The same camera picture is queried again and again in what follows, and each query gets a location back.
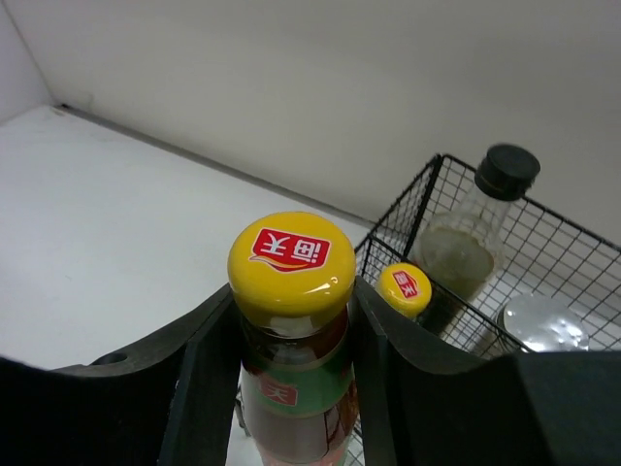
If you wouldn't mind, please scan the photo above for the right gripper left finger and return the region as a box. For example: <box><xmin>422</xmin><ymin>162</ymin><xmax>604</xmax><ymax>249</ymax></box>
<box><xmin>1</xmin><ymin>286</ymin><xmax>240</xmax><ymax>465</ymax></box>

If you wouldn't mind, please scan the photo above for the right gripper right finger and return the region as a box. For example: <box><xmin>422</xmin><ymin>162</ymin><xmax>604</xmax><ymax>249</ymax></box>
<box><xmin>349</xmin><ymin>279</ymin><xmax>620</xmax><ymax>465</ymax></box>

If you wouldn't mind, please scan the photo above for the yellow-cap sauce bottle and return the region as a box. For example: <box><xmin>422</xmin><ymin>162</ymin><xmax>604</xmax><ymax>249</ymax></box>
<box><xmin>227</xmin><ymin>212</ymin><xmax>358</xmax><ymax>465</ymax></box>
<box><xmin>376</xmin><ymin>262</ymin><xmax>433</xmax><ymax>319</ymax></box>

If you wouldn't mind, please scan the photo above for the white jar silver lid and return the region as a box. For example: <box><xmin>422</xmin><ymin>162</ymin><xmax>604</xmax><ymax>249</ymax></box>
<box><xmin>496</xmin><ymin>294</ymin><xmax>590</xmax><ymax>352</ymax></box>

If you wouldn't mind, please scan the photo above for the tall clear black-cap bottle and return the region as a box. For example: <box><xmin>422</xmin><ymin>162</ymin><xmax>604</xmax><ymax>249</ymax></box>
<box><xmin>409</xmin><ymin>143</ymin><xmax>540</xmax><ymax>302</ymax></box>

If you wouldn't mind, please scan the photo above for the black wire mesh rack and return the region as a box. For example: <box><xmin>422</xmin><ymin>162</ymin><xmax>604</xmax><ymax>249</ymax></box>
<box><xmin>235</xmin><ymin>152</ymin><xmax>621</xmax><ymax>466</ymax></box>

